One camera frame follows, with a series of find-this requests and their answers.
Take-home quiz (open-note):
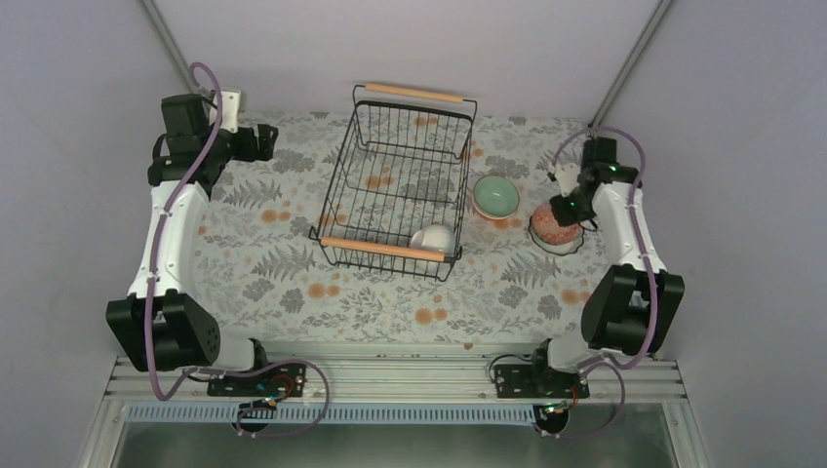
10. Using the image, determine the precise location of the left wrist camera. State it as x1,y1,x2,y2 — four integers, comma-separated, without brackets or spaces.
208,89,245,134

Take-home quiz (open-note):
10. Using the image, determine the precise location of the floral table mat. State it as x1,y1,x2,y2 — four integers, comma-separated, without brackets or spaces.
193,112,607,344

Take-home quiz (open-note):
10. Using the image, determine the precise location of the white round bowl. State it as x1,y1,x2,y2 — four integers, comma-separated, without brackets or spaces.
409,224,456,256

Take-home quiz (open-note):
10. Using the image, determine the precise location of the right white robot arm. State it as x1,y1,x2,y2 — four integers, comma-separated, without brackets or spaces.
528,129,685,397

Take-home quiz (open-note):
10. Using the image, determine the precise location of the mint green bowl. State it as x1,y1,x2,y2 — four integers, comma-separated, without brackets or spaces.
472,175,520,220

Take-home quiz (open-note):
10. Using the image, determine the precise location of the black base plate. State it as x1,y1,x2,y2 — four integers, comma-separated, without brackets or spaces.
207,363,306,400
493,364,590,399

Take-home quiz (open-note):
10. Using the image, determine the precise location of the red patterned bowl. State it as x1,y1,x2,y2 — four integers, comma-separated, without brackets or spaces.
530,202,582,246

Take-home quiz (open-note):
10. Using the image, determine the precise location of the white cylindrical bowl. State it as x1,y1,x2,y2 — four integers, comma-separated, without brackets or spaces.
529,221,585,256

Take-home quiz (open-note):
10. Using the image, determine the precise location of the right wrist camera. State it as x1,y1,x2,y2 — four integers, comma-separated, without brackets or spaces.
548,163,580,197

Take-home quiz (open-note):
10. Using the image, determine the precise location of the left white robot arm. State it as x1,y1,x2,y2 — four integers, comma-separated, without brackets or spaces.
105,90,278,395

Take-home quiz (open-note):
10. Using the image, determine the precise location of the black wire dish rack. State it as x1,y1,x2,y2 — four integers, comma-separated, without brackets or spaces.
309,84,478,282

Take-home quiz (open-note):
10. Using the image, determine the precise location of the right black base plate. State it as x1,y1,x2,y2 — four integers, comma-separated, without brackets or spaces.
493,364,590,399

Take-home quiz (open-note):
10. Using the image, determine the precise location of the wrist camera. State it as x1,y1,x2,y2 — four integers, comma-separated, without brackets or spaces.
548,163,580,197
208,89,245,134

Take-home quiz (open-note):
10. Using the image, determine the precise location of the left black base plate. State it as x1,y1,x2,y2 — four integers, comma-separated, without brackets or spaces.
207,363,306,400

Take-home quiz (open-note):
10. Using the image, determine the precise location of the aluminium mounting rail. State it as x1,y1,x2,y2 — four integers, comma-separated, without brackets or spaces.
104,341,689,405

